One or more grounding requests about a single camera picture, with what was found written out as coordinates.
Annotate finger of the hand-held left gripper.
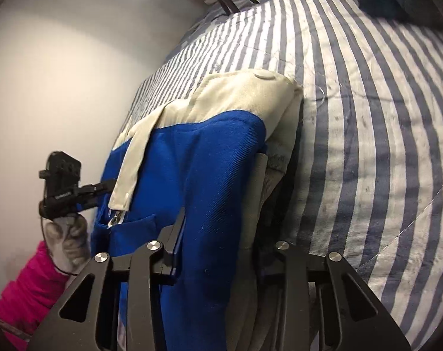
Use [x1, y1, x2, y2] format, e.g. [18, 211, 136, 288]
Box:
[77, 178, 118, 195]
[75, 194, 107, 211]

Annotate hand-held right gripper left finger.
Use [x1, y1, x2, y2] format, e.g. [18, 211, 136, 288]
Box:
[27, 207, 188, 351]

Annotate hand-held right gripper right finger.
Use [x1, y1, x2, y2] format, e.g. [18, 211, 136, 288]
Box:
[260, 240, 412, 351]

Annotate beige and blue work jacket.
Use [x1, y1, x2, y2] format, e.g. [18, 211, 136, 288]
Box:
[90, 69, 304, 351]

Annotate person's left forearm pink sleeve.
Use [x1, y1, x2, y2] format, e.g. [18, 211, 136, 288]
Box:
[0, 240, 77, 351]

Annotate person's left hand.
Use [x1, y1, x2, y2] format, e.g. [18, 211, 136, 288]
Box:
[45, 213, 93, 276]

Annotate blue striped bedsheet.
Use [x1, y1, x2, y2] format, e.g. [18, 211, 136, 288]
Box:
[122, 0, 443, 337]

